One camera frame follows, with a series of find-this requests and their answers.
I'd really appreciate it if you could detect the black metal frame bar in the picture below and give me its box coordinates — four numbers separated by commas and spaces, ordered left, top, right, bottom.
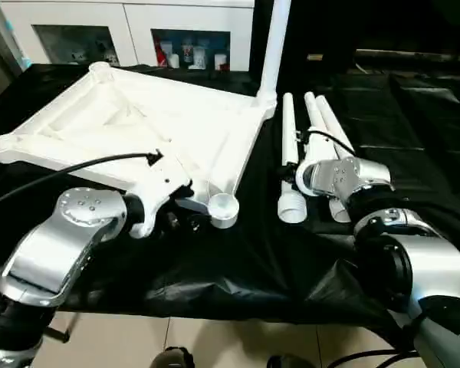
41, 309, 82, 343

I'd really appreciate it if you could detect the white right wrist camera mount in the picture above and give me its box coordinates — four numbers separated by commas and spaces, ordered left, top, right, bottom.
294, 129, 340, 197

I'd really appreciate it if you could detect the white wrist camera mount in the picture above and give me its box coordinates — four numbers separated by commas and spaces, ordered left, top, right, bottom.
294, 129, 340, 197
127, 150, 196, 239

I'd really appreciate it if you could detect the white plastic table leg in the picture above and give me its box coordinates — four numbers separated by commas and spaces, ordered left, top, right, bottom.
277, 92, 308, 225
303, 92, 352, 224
315, 94, 357, 159
254, 0, 293, 113

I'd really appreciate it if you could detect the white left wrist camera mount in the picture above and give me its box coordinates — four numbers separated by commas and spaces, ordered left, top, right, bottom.
127, 150, 196, 239

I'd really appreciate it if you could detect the black work mat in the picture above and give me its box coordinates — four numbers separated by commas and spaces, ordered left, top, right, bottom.
0, 63, 460, 346

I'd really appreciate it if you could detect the white glass-door cabinet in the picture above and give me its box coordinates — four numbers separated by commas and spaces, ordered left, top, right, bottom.
0, 0, 255, 73

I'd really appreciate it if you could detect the large black case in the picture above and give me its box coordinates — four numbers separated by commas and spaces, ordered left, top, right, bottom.
248, 0, 460, 77

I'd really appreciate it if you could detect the white plastic table top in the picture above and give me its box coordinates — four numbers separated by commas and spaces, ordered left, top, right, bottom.
0, 61, 280, 231

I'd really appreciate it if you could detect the blue white patterned item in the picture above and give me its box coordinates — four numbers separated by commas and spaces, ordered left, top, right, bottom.
0, 0, 32, 71

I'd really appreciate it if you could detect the grey curtain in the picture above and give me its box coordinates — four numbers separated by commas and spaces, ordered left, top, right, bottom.
0, 0, 24, 101

